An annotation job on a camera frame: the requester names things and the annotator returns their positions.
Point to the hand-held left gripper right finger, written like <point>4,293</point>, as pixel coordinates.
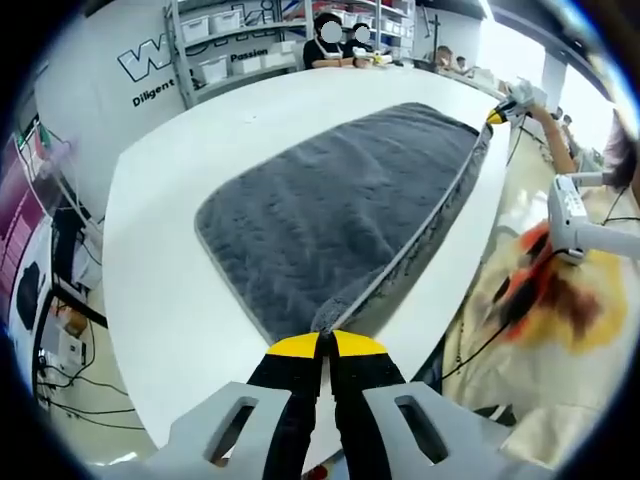
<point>365,380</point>

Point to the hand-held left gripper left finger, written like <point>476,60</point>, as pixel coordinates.
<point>280,390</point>

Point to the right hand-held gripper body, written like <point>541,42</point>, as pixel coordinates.
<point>527,96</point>

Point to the grey towel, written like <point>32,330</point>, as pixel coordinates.
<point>325,210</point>

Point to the ceiling light strip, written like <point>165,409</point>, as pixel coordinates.
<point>487,9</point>

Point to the black upright stand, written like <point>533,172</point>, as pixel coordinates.
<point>436,35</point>

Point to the white chest device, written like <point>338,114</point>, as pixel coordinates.
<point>567,215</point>

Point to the person's patterned yellow shirt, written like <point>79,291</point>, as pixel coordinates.
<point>550,350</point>

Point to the cardboard box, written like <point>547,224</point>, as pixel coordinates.
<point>75,322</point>

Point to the white side desk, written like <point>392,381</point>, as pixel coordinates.
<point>50,300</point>

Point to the black bag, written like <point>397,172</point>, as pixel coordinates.
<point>27,295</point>

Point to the monitor with purple screen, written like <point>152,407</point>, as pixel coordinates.
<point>15,235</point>

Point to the metal shelf with white bins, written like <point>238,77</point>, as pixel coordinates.
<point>195,27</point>

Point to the small red green flag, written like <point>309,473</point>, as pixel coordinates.
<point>42,137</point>

